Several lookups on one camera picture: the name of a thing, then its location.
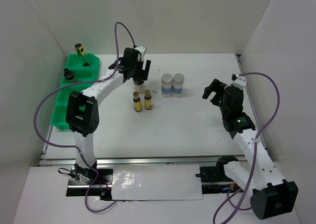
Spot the yellow label pepper bottle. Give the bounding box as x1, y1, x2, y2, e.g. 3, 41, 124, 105
75, 43, 90, 67

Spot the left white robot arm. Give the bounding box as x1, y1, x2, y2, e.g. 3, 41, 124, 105
66, 45, 151, 184

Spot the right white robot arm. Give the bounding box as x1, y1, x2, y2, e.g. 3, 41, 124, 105
202, 77, 298, 220

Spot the tall black cap spice jar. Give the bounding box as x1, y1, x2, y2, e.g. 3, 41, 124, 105
133, 79, 146, 94

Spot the left silver lid salt jar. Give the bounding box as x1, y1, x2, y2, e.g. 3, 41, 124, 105
161, 74, 173, 97

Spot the silver lid salt jar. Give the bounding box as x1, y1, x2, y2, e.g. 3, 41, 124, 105
161, 74, 173, 97
172, 73, 185, 98

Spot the right silver lid salt jar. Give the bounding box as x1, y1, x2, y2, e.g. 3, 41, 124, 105
172, 73, 185, 98

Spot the right small yellow bottle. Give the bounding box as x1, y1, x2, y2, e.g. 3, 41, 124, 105
144, 90, 153, 110

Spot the small yellow bottle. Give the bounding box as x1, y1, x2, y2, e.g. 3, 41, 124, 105
144, 90, 153, 110
133, 91, 142, 112

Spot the left small yellow bottle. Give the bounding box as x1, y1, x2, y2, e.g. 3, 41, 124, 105
133, 91, 142, 112

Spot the green plastic compartment tray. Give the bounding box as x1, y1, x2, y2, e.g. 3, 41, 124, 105
50, 53, 100, 131

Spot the white plastic sheet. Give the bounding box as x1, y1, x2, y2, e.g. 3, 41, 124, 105
111, 165, 203, 201

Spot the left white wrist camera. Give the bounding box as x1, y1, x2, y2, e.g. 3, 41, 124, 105
134, 45, 147, 60

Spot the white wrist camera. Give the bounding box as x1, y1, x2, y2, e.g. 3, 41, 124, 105
230, 74, 247, 90
134, 45, 147, 60

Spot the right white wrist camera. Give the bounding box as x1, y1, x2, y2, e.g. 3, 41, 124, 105
230, 74, 247, 90

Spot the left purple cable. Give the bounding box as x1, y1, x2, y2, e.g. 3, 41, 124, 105
33, 22, 136, 182

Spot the purple cable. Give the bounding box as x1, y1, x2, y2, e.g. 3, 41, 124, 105
33, 22, 136, 182
212, 72, 281, 222

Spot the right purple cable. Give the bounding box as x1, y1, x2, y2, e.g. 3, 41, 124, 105
212, 72, 281, 222

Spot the aluminium rail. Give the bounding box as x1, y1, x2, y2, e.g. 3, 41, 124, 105
39, 155, 251, 166

